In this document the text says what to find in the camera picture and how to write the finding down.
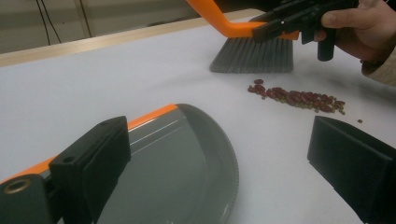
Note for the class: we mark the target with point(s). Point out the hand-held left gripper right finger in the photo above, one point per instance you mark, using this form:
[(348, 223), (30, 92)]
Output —
[(355, 168)]

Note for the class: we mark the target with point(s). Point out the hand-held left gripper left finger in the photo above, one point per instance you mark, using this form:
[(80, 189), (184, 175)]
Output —
[(90, 165)]

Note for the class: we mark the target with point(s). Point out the orange brush with grey bristles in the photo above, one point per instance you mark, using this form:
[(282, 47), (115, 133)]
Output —
[(249, 56)]

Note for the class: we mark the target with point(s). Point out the red and green beans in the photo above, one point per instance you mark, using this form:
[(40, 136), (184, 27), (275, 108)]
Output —
[(295, 97)]

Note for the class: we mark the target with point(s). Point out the grey dustpan with orange lip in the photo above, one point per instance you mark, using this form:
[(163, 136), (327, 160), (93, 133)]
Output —
[(174, 174)]

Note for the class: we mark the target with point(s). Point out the white board sheet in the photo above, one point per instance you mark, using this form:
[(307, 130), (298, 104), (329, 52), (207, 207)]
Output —
[(93, 81)]

